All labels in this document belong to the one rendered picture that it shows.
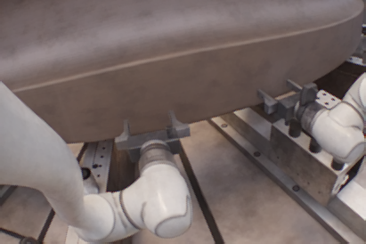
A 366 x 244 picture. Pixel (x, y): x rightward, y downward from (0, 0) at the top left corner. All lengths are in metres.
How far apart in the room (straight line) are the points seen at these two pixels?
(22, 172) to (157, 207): 0.33
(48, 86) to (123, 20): 0.34
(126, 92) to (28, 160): 0.69
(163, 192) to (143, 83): 0.44
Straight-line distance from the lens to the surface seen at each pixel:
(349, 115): 0.71
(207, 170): 1.55
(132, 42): 0.91
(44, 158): 0.23
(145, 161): 0.60
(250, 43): 0.93
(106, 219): 0.54
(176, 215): 0.49
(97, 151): 1.23
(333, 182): 1.11
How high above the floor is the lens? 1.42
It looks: 32 degrees down
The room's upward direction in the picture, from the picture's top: 8 degrees counter-clockwise
